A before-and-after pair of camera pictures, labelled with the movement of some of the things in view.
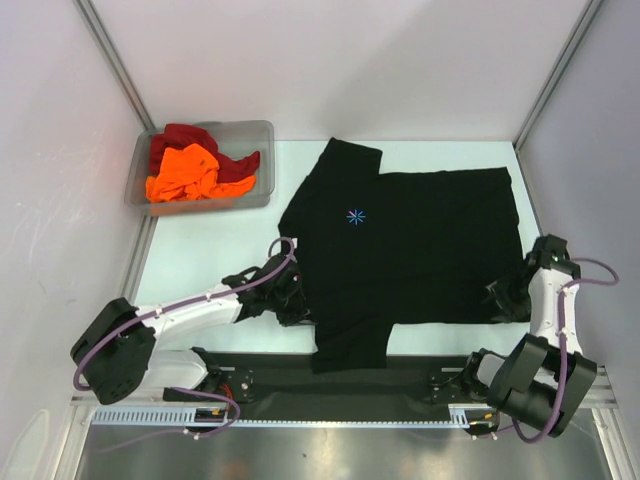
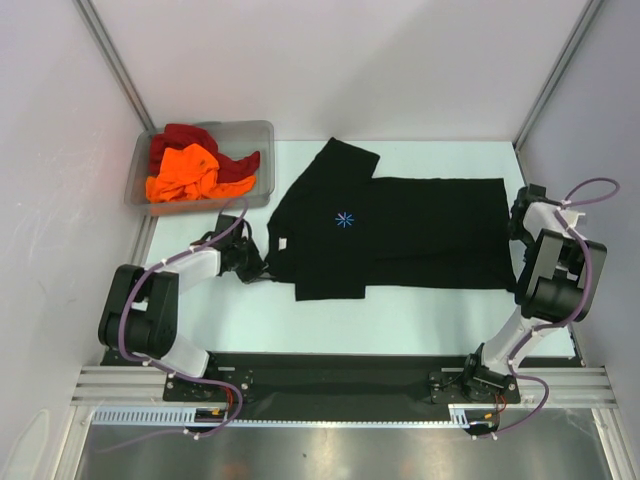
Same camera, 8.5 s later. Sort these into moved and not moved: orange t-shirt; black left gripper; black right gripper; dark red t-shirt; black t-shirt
Moved: black t-shirt; black right gripper; black left gripper
Not moved: orange t-shirt; dark red t-shirt
